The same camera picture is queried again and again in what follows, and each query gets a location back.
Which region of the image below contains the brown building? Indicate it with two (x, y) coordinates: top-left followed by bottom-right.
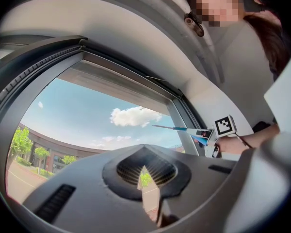
(16, 122), (185, 179)

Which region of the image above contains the blue squeegee with brass blade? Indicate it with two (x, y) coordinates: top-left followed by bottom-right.
(152, 124), (209, 147)

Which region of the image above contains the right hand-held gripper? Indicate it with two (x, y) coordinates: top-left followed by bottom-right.
(185, 115), (238, 158)

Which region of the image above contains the casement window glass pane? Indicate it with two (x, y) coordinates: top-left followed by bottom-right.
(6, 78), (194, 205)

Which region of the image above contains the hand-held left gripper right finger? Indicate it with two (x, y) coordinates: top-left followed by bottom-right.
(144, 144), (240, 229)

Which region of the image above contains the window with dark frame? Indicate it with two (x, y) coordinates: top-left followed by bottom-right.
(0, 34), (215, 228)

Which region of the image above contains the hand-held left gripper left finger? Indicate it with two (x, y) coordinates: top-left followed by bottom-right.
(21, 144), (161, 233)

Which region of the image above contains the person's right forearm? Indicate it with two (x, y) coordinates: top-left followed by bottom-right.
(218, 124), (281, 155)

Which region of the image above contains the person's head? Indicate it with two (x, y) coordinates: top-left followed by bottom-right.
(185, 0), (260, 29)

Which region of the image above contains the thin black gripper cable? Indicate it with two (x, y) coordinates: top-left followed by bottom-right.
(234, 133), (253, 149)

